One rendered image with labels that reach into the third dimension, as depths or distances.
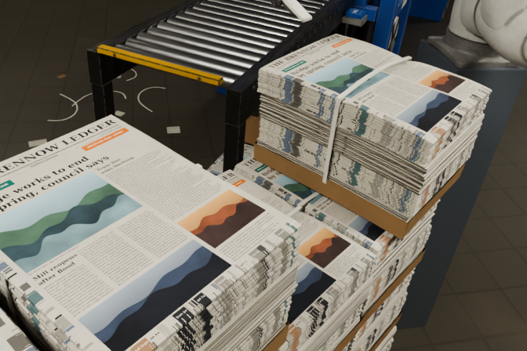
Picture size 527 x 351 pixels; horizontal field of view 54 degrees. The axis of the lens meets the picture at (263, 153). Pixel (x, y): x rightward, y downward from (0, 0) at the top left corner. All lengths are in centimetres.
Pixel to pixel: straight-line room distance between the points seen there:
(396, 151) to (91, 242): 54
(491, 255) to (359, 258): 150
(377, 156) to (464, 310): 127
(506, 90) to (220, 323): 106
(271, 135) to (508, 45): 51
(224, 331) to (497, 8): 85
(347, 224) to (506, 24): 51
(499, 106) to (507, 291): 101
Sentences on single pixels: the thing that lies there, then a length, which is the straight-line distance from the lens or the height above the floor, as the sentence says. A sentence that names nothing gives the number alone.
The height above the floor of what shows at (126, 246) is 107.
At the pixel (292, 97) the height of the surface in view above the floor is 103.
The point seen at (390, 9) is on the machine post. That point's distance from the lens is 272.
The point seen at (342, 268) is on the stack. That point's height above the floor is 83.
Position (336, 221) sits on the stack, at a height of 83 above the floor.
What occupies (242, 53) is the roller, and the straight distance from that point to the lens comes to 178.
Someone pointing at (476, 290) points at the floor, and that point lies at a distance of 225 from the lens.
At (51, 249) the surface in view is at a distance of 63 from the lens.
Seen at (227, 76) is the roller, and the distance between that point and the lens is 161.
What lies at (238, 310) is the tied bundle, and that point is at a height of 101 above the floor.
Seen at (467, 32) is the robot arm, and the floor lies 107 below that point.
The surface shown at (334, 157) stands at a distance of 102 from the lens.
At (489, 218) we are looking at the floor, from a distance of 263.
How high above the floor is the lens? 149
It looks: 34 degrees down
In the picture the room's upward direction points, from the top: 6 degrees clockwise
